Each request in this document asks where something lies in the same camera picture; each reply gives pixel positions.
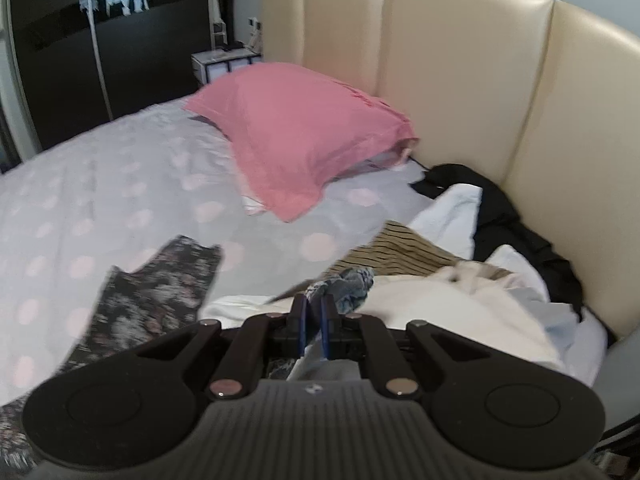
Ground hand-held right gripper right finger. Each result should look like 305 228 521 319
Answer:
320 294 493 400

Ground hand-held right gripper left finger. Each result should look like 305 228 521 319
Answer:
134 294 308 401

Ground black floral pants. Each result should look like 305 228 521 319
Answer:
0 234 376 466

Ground beige striped garment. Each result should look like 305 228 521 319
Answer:
320 220 516 286

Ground cream garment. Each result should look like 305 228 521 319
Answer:
200 260 563 368

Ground white garment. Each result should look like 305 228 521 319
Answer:
407 182 486 261

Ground pink pillow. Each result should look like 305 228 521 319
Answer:
184 62 421 223

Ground black garment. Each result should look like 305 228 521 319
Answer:
410 162 586 323

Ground light blue garment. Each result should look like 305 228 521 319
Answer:
510 285 581 356

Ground white cloth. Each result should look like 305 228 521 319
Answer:
487 245 610 393

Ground white bedside table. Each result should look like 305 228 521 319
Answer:
191 42 263 86

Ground beige padded headboard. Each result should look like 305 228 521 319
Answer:
260 0 640 411

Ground black wardrobe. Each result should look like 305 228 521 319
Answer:
7 0 236 151

